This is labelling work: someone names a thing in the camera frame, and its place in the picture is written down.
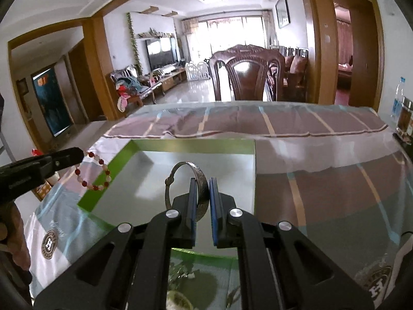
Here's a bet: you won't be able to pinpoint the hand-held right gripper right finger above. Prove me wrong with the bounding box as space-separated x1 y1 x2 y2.
209 177 376 310

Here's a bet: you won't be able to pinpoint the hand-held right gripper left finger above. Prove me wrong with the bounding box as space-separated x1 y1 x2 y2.
34 177 197 310

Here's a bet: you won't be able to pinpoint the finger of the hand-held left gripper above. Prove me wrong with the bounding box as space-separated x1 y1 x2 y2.
48 147 84 170

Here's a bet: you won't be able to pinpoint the red white bead bracelet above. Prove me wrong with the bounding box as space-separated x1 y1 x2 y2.
75 150 112 191

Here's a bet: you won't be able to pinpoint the silver bangle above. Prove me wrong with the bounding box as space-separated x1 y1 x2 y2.
164 161 212 214

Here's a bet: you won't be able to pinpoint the green cardboard box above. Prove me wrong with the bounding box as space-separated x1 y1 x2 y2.
77 139 257 310

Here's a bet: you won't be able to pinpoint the person's left hand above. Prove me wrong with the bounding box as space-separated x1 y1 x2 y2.
0 201 32 272

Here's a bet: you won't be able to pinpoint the dark entrance door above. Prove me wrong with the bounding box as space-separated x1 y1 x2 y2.
31 67 73 137

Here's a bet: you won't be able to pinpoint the pile of clothes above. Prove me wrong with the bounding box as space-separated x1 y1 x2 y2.
114 77 143 112

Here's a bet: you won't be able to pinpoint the dark wooden armchair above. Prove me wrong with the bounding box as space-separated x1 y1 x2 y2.
110 65 162 107

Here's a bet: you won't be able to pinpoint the wooden television cabinet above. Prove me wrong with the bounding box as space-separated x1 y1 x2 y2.
152 61 188 93

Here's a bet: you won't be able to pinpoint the green vine garland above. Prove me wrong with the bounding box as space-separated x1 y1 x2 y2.
126 12 143 75

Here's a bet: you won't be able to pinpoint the carved dark wooden chair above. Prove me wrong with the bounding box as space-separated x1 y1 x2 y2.
209 46 285 103

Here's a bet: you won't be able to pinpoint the white baby fence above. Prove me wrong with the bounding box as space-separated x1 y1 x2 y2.
185 61 212 81

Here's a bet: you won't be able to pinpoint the flat screen television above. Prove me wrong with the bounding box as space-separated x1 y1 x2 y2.
147 37 177 68

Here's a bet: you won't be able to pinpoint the wooden sofa with cushions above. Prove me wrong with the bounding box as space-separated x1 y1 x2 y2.
282 55 309 103

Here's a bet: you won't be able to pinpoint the beige curtain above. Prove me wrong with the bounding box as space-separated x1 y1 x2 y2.
182 18 199 35

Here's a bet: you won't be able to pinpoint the bed with pink cover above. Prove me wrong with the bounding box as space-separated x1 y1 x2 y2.
337 65 354 90

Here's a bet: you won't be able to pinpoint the pink bedroom curtain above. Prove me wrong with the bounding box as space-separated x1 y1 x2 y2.
336 18 354 68

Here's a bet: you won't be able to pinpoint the clear water bottle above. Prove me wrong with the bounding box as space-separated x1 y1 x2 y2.
390 77 406 125

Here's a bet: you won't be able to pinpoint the glass jar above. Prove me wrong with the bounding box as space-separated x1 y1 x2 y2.
394 97 413 138

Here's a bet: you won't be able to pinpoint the wall shelf with ornaments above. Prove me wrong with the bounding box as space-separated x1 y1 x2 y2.
138 29 177 40

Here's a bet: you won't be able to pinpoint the framed wall picture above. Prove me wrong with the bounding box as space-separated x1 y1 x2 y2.
275 0 291 28

